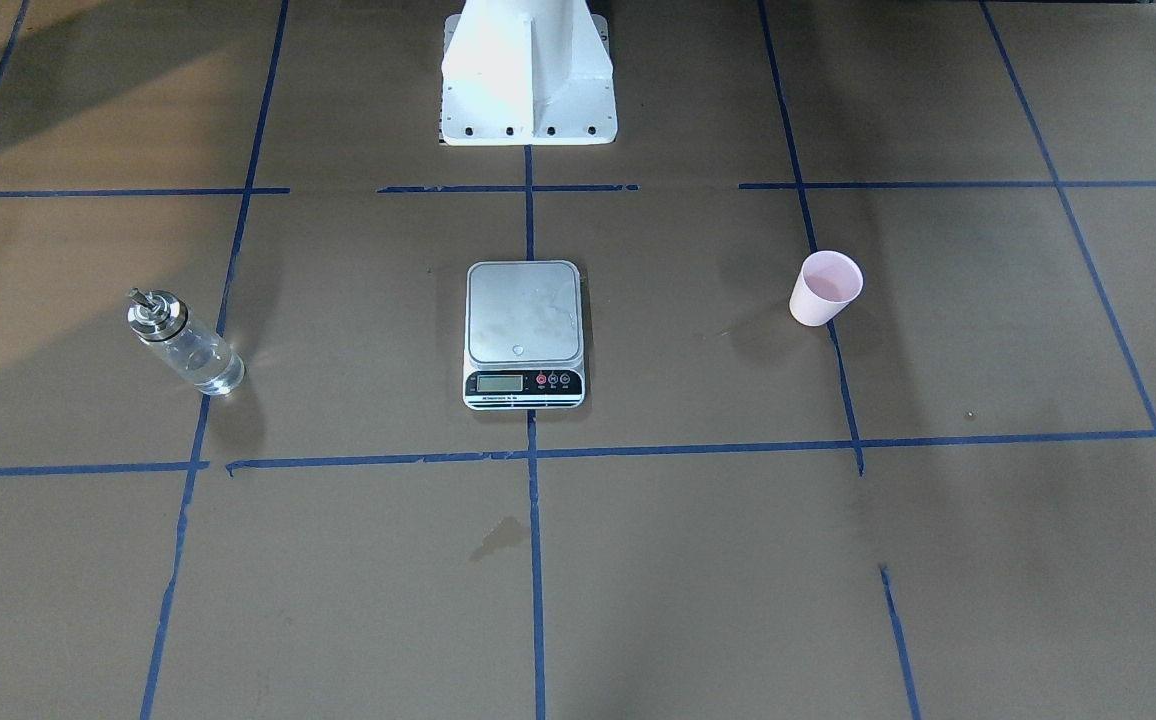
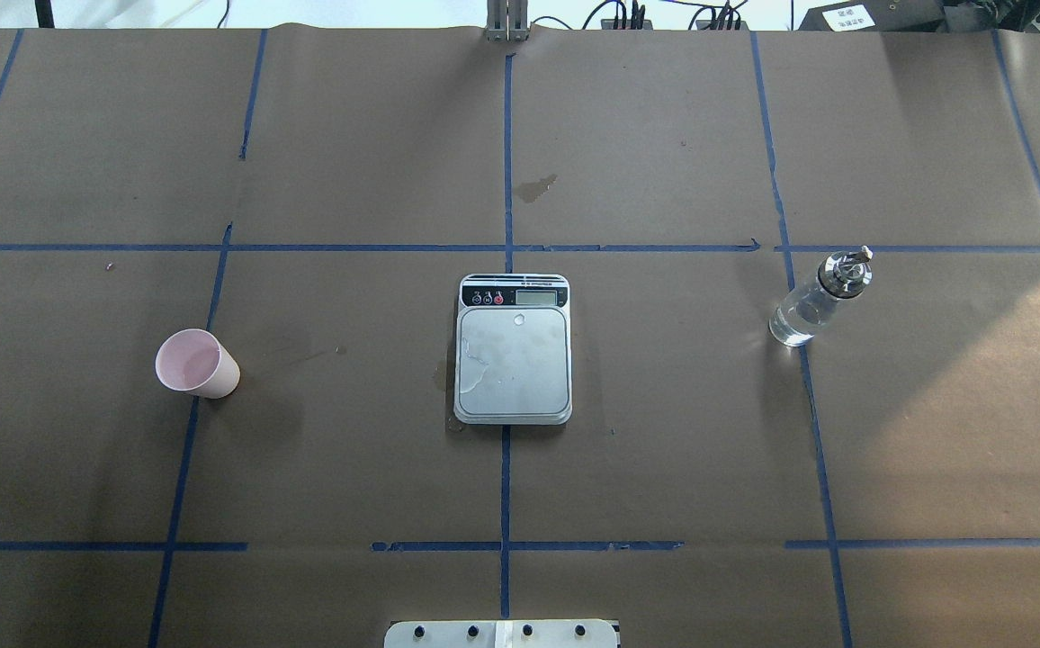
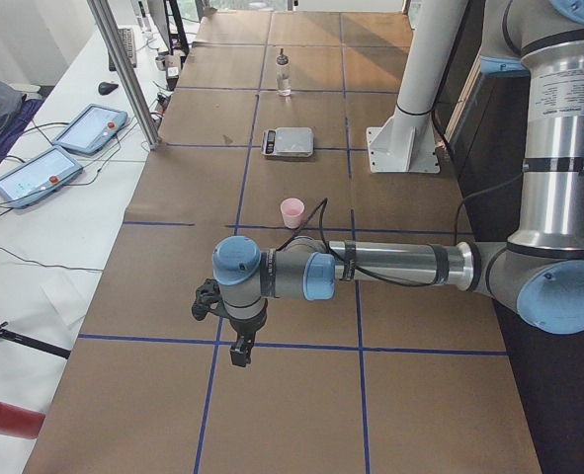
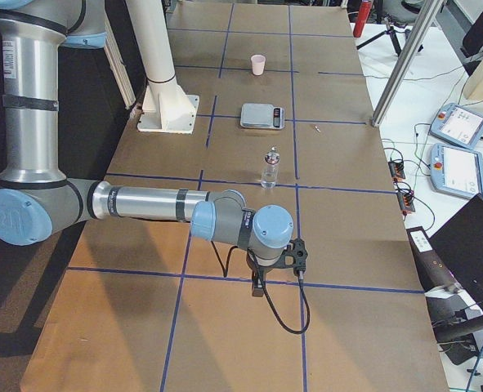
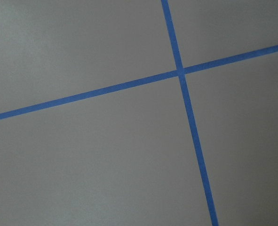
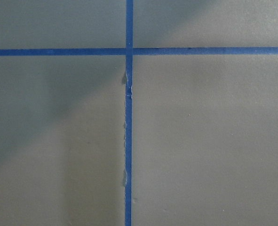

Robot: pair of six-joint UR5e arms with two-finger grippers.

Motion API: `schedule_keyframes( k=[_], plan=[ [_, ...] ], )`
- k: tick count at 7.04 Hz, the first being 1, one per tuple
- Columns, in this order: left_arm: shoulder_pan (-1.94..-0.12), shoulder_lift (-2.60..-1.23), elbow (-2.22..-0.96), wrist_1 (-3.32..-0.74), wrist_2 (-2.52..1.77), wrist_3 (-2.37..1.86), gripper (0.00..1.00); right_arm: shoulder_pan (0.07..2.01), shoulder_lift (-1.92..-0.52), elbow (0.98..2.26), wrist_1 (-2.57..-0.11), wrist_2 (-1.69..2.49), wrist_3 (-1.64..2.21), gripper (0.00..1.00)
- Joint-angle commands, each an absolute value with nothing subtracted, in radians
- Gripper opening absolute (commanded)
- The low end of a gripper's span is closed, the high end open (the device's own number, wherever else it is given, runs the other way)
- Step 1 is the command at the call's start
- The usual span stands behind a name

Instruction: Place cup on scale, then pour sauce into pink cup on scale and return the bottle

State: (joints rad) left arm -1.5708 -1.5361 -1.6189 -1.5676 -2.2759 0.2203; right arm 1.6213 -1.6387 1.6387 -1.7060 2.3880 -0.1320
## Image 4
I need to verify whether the red cylinder bottle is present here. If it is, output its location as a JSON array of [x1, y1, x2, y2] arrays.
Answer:
[[352, 0, 373, 38]]

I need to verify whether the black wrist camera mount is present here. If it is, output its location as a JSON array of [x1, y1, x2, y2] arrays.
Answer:
[[280, 238, 308, 279]]

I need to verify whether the lower orange connector board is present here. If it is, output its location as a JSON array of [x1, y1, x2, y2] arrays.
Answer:
[[397, 189, 415, 216]]

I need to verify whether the teach pendant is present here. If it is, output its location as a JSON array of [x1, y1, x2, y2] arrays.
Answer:
[[429, 143, 483, 199], [429, 103, 483, 149]]

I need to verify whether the black tripod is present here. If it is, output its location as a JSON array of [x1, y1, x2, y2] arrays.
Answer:
[[356, 19, 412, 56]]

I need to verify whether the black monitor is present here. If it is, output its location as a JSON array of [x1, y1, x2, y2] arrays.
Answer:
[[430, 194, 483, 309]]

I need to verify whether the pink paper cup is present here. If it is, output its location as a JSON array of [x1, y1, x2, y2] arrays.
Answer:
[[250, 54, 266, 76]]

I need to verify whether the clear glass sauce bottle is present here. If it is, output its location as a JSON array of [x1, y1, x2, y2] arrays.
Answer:
[[261, 146, 280, 189]]

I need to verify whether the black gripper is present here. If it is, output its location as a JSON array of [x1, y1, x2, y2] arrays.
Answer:
[[246, 249, 279, 297]]

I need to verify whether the black brown device box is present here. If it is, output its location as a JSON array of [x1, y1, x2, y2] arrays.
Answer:
[[406, 226, 463, 296]]

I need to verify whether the white digital kitchen scale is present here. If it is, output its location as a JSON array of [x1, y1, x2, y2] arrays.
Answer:
[[240, 103, 284, 130]]

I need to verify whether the white pedestal column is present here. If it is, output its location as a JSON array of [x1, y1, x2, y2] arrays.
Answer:
[[126, 0, 199, 134]]

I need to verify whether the lower teach pendant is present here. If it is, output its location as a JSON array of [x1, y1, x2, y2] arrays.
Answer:
[[429, 143, 483, 199]]

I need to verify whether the upper teach pendant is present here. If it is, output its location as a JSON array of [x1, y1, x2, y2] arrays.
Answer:
[[429, 103, 483, 149]]

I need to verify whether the upper orange connector board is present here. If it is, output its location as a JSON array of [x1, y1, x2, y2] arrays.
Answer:
[[388, 160, 405, 182]]

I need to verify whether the aluminium frame post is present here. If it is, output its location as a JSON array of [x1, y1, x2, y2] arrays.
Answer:
[[370, 0, 444, 127]]

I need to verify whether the orange connector board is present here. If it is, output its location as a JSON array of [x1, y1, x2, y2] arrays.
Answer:
[[397, 189, 415, 216], [388, 160, 405, 182]]

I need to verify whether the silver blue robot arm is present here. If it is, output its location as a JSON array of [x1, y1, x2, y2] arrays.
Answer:
[[0, 1, 305, 296]]

